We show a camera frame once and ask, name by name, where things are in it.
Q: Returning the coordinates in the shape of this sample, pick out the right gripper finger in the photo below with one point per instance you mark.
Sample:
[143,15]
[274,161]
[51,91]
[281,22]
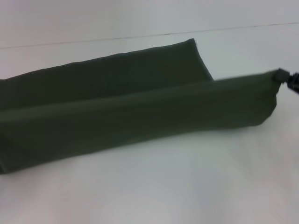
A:
[288,78]

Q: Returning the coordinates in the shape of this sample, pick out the dark green FREE t-shirt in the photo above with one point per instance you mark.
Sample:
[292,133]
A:
[128,112]

